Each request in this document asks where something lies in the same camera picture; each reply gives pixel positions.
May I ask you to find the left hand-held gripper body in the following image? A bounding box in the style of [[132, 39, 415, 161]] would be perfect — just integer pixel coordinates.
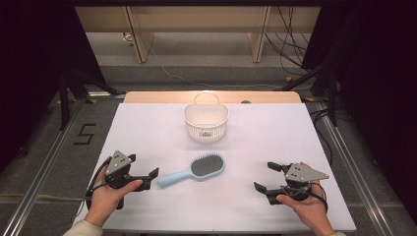
[[104, 149, 152, 210]]

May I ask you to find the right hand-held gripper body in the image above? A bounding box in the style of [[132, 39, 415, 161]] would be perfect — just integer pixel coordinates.
[[266, 162, 330, 207]]

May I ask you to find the light blue hairbrush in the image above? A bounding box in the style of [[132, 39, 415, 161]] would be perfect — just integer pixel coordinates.
[[157, 152, 226, 189]]

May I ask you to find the white plastic basket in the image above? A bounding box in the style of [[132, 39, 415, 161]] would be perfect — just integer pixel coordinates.
[[183, 91, 230, 144]]

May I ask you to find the person's right hand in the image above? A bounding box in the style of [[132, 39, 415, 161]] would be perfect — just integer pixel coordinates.
[[275, 161, 336, 236]]

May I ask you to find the person's left hand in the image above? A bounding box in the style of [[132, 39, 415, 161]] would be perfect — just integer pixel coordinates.
[[85, 165, 145, 228]]

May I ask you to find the white table mat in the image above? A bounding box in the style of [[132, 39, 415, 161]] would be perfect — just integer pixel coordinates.
[[71, 102, 358, 232]]

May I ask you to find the light wooden table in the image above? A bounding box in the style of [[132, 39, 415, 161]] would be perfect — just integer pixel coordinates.
[[123, 90, 303, 104]]

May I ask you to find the black metal stand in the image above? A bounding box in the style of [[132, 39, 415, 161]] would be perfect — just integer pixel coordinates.
[[280, 64, 339, 128], [58, 64, 127, 132]]

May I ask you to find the black curtain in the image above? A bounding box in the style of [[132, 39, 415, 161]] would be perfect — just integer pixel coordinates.
[[300, 0, 417, 225], [0, 0, 106, 173]]

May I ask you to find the beige wooden desk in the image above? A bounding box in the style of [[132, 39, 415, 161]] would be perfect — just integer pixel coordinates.
[[74, 5, 322, 64]]

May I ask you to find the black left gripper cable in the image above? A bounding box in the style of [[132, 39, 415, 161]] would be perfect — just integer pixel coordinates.
[[84, 156, 113, 211]]

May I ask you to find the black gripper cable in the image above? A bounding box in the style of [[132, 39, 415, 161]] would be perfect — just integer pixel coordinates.
[[84, 156, 113, 211], [307, 182, 329, 212]]

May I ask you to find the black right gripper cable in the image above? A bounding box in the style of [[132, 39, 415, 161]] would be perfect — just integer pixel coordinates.
[[307, 182, 329, 212]]

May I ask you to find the metal floor rail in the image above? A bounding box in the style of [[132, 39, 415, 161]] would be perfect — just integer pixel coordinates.
[[1, 97, 87, 236], [310, 100, 395, 236]]

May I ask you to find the white floor cable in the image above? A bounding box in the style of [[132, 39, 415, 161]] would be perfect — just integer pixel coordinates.
[[148, 45, 316, 91]]

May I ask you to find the bundle of black cables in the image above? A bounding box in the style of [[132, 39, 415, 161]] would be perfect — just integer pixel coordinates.
[[265, 6, 313, 72]]

